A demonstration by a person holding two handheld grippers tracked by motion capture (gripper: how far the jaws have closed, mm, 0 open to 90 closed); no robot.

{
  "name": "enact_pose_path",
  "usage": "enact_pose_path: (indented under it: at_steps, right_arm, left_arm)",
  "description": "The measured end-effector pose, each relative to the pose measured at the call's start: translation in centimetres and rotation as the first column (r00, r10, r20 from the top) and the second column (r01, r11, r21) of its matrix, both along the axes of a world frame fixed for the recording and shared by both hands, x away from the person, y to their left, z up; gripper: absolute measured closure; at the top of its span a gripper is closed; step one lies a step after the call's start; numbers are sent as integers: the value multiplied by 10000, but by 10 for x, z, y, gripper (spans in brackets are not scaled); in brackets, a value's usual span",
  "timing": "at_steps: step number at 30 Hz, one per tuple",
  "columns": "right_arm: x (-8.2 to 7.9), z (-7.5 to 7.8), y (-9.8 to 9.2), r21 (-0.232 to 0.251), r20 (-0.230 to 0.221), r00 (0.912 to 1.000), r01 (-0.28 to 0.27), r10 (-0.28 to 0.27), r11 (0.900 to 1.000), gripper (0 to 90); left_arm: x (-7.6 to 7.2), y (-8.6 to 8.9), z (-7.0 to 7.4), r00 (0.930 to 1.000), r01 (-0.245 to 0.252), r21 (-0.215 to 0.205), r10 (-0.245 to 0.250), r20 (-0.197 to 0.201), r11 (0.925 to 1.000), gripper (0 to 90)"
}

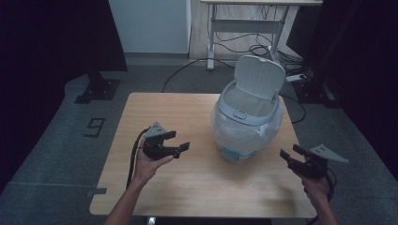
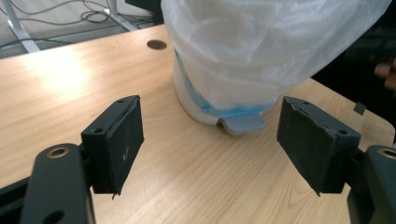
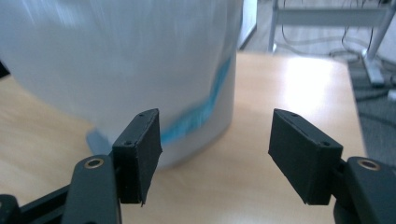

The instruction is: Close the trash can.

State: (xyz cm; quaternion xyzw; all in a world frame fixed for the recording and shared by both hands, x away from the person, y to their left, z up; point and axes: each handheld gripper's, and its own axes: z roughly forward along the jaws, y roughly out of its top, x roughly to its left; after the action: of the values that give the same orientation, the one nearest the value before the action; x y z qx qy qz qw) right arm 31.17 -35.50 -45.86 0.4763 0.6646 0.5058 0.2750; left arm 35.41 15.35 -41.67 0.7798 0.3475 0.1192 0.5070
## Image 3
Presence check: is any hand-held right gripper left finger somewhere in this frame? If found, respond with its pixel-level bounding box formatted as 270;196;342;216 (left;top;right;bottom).
111;107;163;207

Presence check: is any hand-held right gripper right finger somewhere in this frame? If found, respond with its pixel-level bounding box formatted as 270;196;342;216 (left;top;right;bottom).
267;107;345;206

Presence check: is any translucent white trash bag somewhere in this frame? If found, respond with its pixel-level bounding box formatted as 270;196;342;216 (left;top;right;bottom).
0;0;245;147

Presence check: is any white partition panel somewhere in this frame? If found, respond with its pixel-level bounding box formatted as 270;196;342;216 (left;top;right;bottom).
237;0;259;51

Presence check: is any white metal frame desk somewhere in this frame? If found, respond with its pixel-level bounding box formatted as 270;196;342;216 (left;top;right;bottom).
267;0;396;88

